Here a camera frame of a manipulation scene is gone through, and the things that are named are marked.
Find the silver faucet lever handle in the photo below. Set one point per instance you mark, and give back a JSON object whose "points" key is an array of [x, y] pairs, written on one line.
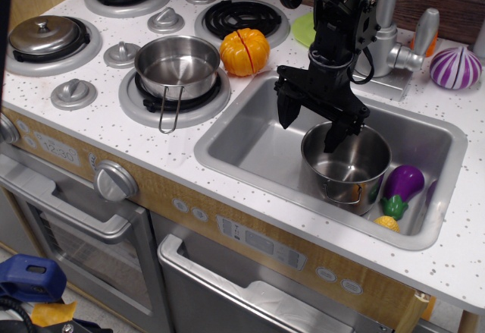
{"points": [[425, 30]]}

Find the purple toy eggplant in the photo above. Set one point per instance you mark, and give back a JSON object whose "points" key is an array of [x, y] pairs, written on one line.
{"points": [[402, 184]]}

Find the silver oven door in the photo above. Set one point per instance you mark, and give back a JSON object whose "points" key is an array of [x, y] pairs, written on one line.
{"points": [[105, 249]]}

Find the grey stove knob centre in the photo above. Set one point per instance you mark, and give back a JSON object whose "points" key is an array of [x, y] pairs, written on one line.
{"points": [[166, 21]]}

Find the black coil burner back right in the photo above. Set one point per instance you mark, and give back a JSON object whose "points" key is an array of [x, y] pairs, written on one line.
{"points": [[228, 16]]}

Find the purple white toy onion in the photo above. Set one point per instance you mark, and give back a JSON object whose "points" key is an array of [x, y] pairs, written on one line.
{"points": [[455, 68]]}

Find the grey sink basin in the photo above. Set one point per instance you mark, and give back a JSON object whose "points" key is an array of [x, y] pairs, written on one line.
{"points": [[247, 143]]}

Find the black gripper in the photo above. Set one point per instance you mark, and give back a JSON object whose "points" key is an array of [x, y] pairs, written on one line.
{"points": [[326, 92]]}

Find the grey stove knob middle left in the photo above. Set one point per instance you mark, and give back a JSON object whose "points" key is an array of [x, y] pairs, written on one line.
{"points": [[121, 55]]}

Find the yellow toy corn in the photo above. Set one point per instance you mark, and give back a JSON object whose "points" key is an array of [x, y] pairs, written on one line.
{"points": [[388, 222]]}

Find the silver knob far left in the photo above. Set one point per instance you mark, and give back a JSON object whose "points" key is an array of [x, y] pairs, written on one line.
{"points": [[9, 133]]}

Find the silver dishwasher door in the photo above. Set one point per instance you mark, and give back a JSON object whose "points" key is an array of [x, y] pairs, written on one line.
{"points": [[211, 288]]}

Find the silver toy faucet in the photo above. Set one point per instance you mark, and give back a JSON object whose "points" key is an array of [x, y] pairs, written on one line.
{"points": [[381, 78]]}

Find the yellow cloth scrap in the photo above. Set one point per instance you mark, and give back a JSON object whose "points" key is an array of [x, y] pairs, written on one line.
{"points": [[46, 314]]}

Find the silver oven dial knob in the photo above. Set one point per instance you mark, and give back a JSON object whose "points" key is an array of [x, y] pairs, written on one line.
{"points": [[114, 183]]}

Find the grey stove knob front left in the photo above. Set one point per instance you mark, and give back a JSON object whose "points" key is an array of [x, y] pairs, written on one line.
{"points": [[74, 94]]}

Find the green plastic lid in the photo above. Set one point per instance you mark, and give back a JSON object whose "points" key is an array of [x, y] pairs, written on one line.
{"points": [[303, 29]]}

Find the steel pot in sink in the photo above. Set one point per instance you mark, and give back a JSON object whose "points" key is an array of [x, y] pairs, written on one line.
{"points": [[350, 177]]}

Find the orange toy behind faucet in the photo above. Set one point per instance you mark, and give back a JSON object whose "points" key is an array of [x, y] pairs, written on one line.
{"points": [[430, 49]]}

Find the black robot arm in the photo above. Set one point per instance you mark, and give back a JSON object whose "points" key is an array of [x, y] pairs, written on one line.
{"points": [[343, 30]]}

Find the orange toy pumpkin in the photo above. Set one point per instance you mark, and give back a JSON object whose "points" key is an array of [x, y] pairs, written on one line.
{"points": [[244, 52]]}

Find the blue clamp tool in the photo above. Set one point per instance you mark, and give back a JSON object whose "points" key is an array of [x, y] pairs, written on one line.
{"points": [[32, 279]]}

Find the steel lid left burner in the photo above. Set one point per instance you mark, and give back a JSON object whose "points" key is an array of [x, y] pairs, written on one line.
{"points": [[48, 38]]}

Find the steel saucepan with wire handle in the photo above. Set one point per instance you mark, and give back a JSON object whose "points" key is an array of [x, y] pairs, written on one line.
{"points": [[179, 69]]}

